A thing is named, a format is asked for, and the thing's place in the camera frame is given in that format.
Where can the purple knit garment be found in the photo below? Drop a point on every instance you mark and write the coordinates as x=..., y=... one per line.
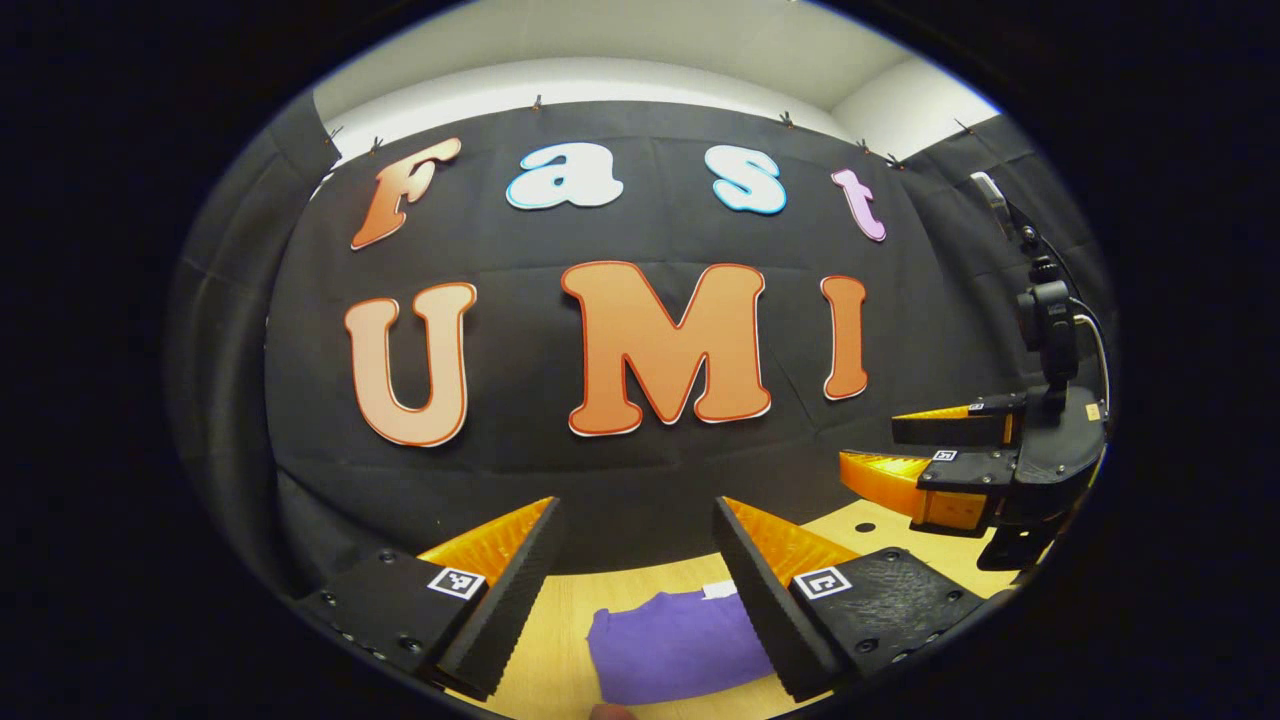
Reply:
x=670, y=645

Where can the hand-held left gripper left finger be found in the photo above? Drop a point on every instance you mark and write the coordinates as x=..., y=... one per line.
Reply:
x=515, y=600

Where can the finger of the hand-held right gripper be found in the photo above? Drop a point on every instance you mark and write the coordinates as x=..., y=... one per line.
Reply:
x=960, y=480
x=950, y=428

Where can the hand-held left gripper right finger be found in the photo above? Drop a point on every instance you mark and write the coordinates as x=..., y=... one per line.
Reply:
x=760, y=600

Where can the black backdrop cloth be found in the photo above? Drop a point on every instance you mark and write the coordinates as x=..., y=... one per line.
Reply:
x=600, y=480

